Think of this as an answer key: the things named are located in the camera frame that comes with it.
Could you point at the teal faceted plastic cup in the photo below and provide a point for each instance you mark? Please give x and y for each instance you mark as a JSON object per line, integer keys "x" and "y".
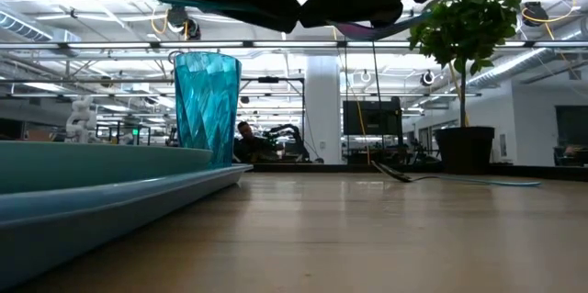
{"x": 206, "y": 104}

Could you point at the teal round plate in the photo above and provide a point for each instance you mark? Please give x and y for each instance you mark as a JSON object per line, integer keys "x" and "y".
{"x": 92, "y": 164}

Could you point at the black background robot arm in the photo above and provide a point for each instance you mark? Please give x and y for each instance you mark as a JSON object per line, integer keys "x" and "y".
{"x": 294, "y": 137}

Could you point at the blue plastic tray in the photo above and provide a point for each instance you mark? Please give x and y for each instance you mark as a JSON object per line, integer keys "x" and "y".
{"x": 69, "y": 228}

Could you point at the green leafy plant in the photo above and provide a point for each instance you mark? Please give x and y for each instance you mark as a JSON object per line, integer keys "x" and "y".
{"x": 464, "y": 22}

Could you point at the black screen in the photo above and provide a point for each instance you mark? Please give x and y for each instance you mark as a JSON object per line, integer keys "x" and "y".
{"x": 372, "y": 118}

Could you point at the black metal rack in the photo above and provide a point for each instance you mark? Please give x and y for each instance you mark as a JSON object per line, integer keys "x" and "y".
{"x": 302, "y": 118}

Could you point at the person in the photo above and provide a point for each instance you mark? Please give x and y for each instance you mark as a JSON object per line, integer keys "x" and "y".
{"x": 250, "y": 146}

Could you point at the black plant pot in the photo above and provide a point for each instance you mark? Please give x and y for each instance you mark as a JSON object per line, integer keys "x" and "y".
{"x": 464, "y": 150}

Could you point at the white robot figure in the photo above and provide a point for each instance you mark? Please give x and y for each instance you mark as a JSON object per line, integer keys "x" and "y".
{"x": 82, "y": 120}

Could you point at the overhead metal rail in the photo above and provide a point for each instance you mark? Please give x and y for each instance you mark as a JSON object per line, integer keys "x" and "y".
{"x": 138, "y": 45}

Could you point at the black aluminium table frame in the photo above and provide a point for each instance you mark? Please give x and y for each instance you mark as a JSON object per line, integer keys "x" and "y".
{"x": 321, "y": 167}

